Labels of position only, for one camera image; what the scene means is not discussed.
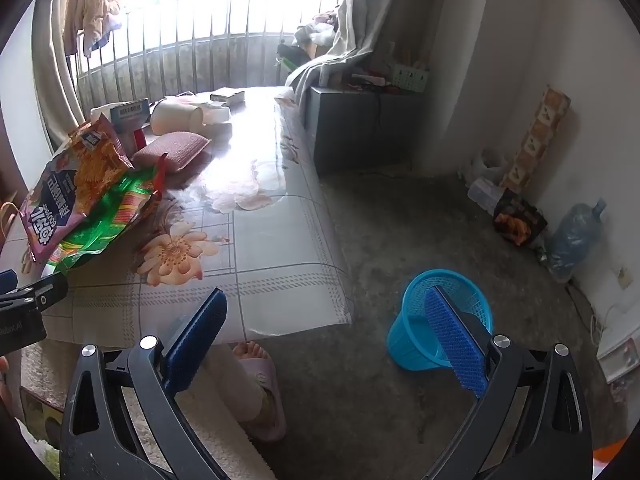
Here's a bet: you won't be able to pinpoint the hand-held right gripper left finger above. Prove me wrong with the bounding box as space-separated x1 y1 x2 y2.
59 287 232 480

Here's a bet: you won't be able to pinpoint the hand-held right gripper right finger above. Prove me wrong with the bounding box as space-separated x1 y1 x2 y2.
424 287 594 480

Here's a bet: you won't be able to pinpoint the blue plastic basket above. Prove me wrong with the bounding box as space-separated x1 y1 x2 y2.
387 269 493 372

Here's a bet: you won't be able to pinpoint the large green snack bag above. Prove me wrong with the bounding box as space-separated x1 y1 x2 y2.
42 165 163 276

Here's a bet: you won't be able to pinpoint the red plastic wrapper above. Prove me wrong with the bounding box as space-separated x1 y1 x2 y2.
152 152 169 196

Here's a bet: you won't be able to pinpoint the person's left hand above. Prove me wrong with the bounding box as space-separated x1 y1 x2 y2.
0 355 13 413

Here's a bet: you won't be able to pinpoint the person's foot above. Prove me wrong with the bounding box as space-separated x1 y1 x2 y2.
231 341 286 428

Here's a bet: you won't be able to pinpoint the cream fleece pants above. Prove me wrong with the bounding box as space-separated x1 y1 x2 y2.
20 342 266 480

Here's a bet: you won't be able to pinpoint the pink slipper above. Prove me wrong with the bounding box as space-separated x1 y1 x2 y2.
232 355 288 443

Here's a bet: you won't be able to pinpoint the floral tablecloth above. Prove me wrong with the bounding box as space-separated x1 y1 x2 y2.
0 85 351 350

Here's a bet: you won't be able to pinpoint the black orange snack bag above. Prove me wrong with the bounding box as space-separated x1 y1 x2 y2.
492 189 548 247

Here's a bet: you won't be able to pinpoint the clear plastic container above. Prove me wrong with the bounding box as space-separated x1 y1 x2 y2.
467 177 506 213

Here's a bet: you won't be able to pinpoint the clear water jug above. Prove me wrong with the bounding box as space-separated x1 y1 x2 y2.
545 199 608 283

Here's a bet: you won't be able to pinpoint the white floor device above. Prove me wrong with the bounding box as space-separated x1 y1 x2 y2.
595 320 640 386

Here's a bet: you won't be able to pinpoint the white plastic bag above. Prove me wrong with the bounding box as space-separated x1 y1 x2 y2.
470 149 508 183

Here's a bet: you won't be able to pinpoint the pink knitted pad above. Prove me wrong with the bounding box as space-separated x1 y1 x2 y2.
131 131 212 176

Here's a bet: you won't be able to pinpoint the beige curtain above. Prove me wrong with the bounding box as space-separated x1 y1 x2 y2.
30 0 86 151

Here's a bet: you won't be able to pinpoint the white blue carton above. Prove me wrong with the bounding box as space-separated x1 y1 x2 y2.
90 98 152 134

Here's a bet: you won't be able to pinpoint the white paper cup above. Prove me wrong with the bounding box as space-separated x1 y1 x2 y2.
150 100 203 136

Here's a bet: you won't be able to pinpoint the patterned long box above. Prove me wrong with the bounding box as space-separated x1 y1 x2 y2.
502 86 572 196

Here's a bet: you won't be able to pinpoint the grey cabinet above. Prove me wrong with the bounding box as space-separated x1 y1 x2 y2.
302 85 426 176

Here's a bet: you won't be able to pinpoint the small gold box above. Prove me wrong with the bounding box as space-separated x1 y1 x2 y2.
210 88 246 107

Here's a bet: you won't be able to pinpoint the green power strip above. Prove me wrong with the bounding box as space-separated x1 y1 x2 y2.
391 62 430 93

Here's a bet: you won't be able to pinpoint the dark red clutter pile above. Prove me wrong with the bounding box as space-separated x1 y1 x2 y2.
345 67 396 93

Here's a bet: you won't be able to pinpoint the metal window railing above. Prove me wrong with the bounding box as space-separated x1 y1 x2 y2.
75 0 351 111

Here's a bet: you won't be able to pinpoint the hanging beige jacket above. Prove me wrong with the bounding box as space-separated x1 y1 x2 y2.
65 0 125 58

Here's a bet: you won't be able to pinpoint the pile of clothes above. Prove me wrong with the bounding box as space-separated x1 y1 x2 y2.
292 10 341 46

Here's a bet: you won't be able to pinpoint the grey curtain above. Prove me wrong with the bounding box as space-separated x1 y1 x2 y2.
285 0 396 111

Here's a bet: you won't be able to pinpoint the bag with tan handles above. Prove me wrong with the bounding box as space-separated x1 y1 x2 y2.
0 201 21 241

